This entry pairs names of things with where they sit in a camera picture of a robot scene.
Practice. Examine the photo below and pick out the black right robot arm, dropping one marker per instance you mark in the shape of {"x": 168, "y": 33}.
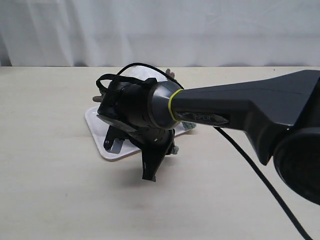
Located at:
{"x": 280, "y": 117}

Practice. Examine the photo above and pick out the white backdrop curtain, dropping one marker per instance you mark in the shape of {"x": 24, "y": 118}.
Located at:
{"x": 176, "y": 33}

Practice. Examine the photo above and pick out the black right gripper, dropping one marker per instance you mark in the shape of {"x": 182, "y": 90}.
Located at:
{"x": 146, "y": 137}

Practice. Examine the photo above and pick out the white rectangular plastic tray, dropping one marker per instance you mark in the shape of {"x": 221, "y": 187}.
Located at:
{"x": 98, "y": 130}

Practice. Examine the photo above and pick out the white plush snowman toy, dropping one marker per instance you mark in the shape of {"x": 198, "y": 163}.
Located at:
{"x": 136, "y": 70}

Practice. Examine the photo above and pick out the green knitted scarf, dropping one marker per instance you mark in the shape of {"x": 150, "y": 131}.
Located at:
{"x": 187, "y": 125}

